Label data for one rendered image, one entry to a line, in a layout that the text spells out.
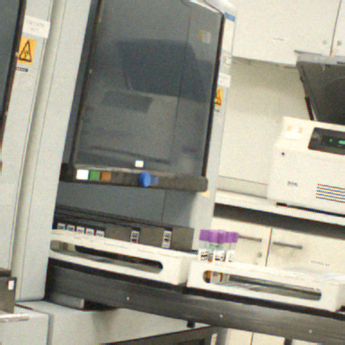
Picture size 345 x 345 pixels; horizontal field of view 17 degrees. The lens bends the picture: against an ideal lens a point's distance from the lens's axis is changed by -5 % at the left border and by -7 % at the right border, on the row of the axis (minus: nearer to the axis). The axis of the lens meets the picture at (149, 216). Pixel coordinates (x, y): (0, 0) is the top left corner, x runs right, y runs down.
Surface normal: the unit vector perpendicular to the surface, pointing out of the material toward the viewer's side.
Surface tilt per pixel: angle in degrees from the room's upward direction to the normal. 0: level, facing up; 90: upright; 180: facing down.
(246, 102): 90
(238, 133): 90
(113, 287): 90
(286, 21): 90
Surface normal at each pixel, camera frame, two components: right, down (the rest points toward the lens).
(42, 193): 0.88, 0.15
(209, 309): -0.44, -0.01
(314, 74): -0.37, 0.83
